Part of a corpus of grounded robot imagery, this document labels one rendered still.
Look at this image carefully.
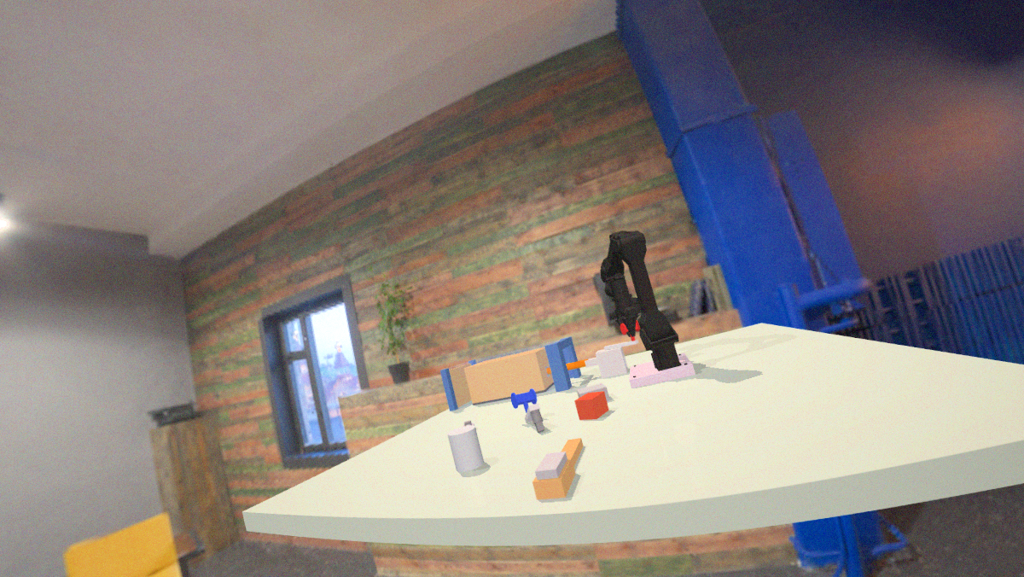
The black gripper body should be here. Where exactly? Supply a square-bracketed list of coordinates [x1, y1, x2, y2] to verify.
[608, 291, 642, 320]

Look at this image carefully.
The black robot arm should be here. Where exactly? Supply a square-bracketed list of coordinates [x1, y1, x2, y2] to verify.
[601, 230, 681, 370]

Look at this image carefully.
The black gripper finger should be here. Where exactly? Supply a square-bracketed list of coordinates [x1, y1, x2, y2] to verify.
[622, 314, 640, 337]
[615, 318, 631, 337]

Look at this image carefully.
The grey cylinder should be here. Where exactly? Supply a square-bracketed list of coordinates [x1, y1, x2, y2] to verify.
[447, 426, 484, 472]

